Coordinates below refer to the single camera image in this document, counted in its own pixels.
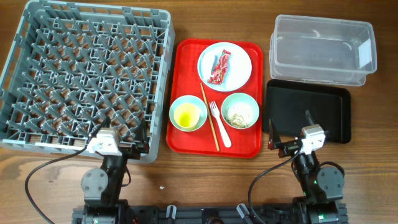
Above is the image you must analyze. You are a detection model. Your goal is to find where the clear plastic bin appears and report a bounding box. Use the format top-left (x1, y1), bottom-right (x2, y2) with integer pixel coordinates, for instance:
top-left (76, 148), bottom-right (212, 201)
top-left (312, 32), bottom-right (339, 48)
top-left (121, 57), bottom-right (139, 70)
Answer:
top-left (269, 14), bottom-right (377, 86)

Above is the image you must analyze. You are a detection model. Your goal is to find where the white round plate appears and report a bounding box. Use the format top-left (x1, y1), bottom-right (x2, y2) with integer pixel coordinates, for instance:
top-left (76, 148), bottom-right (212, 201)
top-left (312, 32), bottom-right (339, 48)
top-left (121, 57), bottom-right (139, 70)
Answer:
top-left (197, 42), bottom-right (252, 92)

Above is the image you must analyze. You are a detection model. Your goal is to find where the yellow plastic cup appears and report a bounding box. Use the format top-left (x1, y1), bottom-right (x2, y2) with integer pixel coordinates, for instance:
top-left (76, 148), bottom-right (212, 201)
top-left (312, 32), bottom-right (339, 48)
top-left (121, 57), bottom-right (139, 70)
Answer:
top-left (174, 103), bottom-right (200, 130)

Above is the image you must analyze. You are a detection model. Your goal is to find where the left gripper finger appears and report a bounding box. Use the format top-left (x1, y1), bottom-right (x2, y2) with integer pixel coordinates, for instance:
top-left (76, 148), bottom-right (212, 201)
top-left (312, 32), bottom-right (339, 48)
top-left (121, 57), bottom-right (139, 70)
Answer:
top-left (88, 116), bottom-right (111, 138)
top-left (139, 119), bottom-right (149, 144)

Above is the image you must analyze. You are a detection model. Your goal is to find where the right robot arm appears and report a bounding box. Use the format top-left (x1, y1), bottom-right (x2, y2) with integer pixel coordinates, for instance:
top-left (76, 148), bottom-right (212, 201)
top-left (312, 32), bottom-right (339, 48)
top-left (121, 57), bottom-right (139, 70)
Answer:
top-left (264, 111), bottom-right (348, 223)

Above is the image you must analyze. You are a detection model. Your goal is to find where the light green bowl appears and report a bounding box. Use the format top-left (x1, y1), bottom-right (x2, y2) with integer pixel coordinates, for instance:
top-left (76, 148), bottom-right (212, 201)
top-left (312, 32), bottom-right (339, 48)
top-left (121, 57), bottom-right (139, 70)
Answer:
top-left (221, 93), bottom-right (260, 129)

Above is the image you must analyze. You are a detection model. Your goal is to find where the grey dishwasher rack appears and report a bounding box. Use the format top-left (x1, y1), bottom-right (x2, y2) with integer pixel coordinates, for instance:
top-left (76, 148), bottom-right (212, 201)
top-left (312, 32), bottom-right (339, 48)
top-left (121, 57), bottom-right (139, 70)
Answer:
top-left (1, 1), bottom-right (175, 164)

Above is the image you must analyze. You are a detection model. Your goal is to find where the red plastic tray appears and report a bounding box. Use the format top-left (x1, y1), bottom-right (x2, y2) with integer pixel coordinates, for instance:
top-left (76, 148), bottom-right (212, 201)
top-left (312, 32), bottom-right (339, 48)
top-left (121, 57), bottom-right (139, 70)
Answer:
top-left (166, 39), bottom-right (264, 159)

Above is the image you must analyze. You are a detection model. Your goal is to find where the red snack wrapper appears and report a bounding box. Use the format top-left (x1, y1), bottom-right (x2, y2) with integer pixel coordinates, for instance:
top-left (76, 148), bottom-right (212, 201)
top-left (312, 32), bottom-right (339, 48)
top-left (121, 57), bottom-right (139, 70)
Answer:
top-left (207, 50), bottom-right (231, 85)

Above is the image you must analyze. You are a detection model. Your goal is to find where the light blue bowl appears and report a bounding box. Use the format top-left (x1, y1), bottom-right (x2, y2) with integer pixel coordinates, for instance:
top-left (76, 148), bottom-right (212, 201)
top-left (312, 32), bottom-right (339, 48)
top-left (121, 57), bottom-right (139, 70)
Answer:
top-left (169, 95), bottom-right (208, 132)

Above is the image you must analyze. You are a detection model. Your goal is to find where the white plastic fork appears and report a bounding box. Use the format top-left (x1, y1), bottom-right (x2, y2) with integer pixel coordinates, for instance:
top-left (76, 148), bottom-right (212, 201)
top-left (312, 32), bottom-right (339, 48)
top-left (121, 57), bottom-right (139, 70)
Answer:
top-left (209, 101), bottom-right (232, 148)

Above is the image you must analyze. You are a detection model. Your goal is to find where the black plastic tray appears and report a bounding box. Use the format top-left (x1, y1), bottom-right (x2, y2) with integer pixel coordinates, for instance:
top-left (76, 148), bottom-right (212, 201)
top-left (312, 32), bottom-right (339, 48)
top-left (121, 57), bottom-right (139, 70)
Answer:
top-left (262, 79), bottom-right (351, 144)

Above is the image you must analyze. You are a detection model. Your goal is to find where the food scraps and rice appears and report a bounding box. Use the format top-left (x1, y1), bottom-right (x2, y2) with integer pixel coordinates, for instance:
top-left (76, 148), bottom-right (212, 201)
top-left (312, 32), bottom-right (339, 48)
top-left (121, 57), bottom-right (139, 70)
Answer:
top-left (225, 107), bottom-right (252, 129)

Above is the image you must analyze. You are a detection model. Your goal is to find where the wooden chopstick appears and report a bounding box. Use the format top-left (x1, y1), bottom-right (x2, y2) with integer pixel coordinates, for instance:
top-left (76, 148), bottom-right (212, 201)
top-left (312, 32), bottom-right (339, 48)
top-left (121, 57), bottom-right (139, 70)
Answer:
top-left (200, 83), bottom-right (220, 152)

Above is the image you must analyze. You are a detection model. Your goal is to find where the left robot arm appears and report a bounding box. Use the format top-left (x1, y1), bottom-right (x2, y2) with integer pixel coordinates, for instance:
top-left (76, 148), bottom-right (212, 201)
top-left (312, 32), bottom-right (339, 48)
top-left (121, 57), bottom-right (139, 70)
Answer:
top-left (72, 117), bottom-right (149, 224)

